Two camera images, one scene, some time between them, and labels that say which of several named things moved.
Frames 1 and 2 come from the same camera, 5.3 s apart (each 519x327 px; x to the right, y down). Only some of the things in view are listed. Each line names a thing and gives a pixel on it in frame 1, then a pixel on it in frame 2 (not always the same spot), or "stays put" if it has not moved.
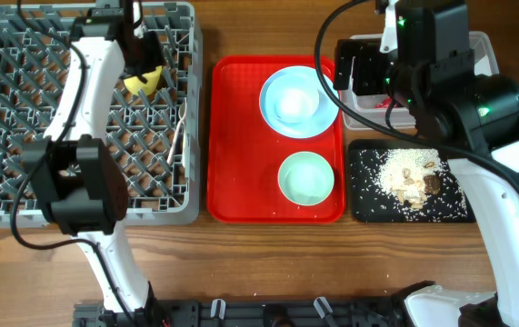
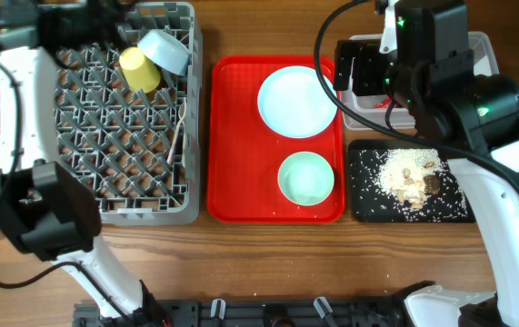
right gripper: [366, 57] stays put
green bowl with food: [305, 178] stays put
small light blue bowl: [292, 97] -> [166, 51]
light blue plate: [323, 119] stays put
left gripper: [157, 54] -> [106, 21]
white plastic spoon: [181, 116] stays put
